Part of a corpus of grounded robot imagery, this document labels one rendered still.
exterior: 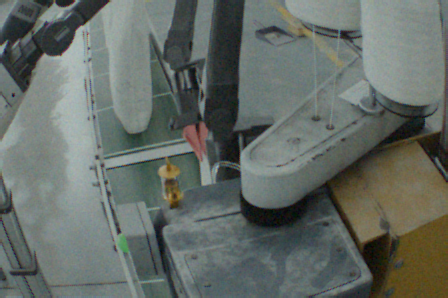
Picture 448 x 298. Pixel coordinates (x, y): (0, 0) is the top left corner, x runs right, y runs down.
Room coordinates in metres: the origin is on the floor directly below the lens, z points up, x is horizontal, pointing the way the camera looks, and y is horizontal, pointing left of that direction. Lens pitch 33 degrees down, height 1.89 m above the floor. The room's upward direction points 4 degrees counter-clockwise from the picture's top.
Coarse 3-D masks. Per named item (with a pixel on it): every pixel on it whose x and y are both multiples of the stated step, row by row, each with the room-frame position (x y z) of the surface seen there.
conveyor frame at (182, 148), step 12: (156, 36) 3.55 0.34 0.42; (84, 48) 3.60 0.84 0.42; (156, 48) 3.49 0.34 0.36; (168, 72) 3.07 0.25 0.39; (168, 84) 3.09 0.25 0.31; (96, 144) 2.40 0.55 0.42; (180, 144) 2.42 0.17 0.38; (96, 156) 2.32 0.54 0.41; (120, 156) 2.36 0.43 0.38; (132, 156) 2.35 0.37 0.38; (144, 156) 2.35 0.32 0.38; (156, 156) 2.34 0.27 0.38; (108, 168) 2.28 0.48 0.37
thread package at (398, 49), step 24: (360, 0) 0.72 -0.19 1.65; (384, 0) 0.65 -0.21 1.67; (408, 0) 0.64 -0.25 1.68; (432, 0) 0.66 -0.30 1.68; (384, 24) 0.65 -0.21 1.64; (408, 24) 0.63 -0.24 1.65; (432, 24) 0.64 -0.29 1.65; (384, 48) 0.65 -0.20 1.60; (408, 48) 0.63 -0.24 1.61; (432, 48) 0.63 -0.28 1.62; (384, 72) 0.65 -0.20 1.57; (408, 72) 0.63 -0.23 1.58; (432, 72) 0.63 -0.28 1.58; (408, 96) 0.63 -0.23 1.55; (432, 96) 0.63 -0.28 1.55
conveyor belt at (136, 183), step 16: (160, 160) 2.31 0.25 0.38; (176, 160) 2.30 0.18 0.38; (192, 160) 2.29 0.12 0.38; (112, 176) 2.21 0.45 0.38; (128, 176) 2.21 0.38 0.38; (144, 176) 2.20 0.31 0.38; (160, 176) 2.19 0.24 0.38; (192, 176) 2.18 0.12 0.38; (112, 192) 2.10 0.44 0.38; (128, 192) 2.10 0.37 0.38; (144, 192) 2.09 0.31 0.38; (160, 192) 2.09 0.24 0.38; (144, 288) 1.51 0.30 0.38; (160, 288) 1.52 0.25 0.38
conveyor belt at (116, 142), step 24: (96, 24) 4.15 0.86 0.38; (96, 48) 3.64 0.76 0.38; (96, 72) 3.25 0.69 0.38; (96, 96) 2.94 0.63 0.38; (168, 96) 2.83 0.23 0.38; (120, 120) 2.65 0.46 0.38; (168, 120) 2.61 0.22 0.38; (120, 144) 2.45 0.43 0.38; (144, 144) 2.43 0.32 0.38; (168, 144) 2.42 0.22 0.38
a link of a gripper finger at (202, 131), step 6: (180, 120) 1.29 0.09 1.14; (186, 120) 1.29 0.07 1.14; (192, 120) 1.29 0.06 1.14; (174, 126) 1.29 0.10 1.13; (180, 126) 1.28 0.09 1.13; (198, 126) 1.30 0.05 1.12; (204, 126) 1.28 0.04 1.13; (198, 132) 1.30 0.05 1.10; (204, 132) 1.28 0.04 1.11; (198, 138) 1.31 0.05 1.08; (204, 138) 1.27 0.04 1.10; (204, 144) 1.27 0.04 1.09; (204, 150) 1.26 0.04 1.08
